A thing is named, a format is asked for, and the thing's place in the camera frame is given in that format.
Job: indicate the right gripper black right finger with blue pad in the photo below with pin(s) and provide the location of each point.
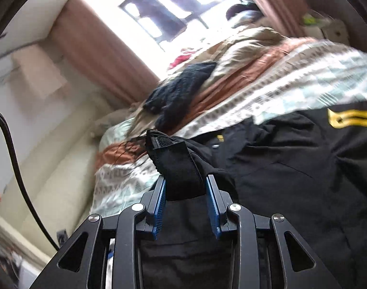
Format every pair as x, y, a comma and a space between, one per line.
267, 252

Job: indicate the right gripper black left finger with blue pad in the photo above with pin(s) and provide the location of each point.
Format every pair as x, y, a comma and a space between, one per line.
82, 261

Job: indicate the black garment with yellow stripes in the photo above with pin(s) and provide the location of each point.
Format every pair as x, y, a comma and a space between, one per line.
309, 165

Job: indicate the cream upholstered headboard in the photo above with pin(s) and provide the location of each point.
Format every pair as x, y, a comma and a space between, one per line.
59, 177

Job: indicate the patterned white bed cover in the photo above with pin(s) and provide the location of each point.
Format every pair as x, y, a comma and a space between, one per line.
314, 75

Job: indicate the dark knitted sweater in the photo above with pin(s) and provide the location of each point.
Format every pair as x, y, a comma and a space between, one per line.
171, 102

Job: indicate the brown and beige duvet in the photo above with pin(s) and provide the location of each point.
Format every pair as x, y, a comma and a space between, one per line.
241, 60

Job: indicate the red cloth on windowsill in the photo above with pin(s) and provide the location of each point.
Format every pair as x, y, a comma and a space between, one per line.
183, 56

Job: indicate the left brown curtain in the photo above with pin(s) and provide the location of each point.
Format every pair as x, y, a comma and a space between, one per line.
100, 55

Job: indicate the white nightstand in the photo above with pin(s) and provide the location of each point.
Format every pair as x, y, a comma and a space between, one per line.
326, 28

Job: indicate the dark coat hanging left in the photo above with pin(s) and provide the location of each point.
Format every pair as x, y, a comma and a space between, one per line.
168, 24

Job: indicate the dark pile on windowsill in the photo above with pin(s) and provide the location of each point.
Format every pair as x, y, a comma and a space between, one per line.
243, 13

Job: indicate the beige cloth wall cover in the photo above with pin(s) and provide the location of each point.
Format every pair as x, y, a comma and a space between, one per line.
39, 71

